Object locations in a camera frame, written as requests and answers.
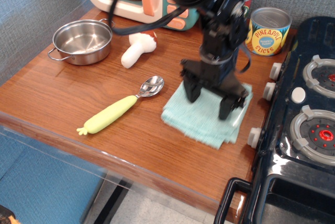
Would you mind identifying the black toy stove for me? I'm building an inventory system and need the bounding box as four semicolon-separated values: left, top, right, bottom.
215;16;334;223

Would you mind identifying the pineapple slices can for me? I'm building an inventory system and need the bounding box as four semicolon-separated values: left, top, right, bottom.
245;7;292;56

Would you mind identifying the small steel pot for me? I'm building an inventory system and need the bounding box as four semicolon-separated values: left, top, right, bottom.
48;19;113;66

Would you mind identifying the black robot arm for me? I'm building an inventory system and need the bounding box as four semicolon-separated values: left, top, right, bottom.
173;0;249;120

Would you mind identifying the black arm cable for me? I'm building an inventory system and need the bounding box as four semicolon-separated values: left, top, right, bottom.
108;0;188;36

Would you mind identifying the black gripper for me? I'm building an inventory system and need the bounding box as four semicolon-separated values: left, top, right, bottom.
181;51;249;120

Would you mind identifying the green handled metal spoon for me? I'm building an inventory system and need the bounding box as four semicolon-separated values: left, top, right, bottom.
76;76;164;136

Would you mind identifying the white plush mushroom toy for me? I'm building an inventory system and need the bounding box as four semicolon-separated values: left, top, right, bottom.
121;30;157;69

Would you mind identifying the light blue towel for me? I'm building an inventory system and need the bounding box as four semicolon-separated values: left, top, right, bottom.
161;83;253;150

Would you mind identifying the teal toy microwave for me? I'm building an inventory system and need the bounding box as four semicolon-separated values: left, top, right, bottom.
83;0;201;31

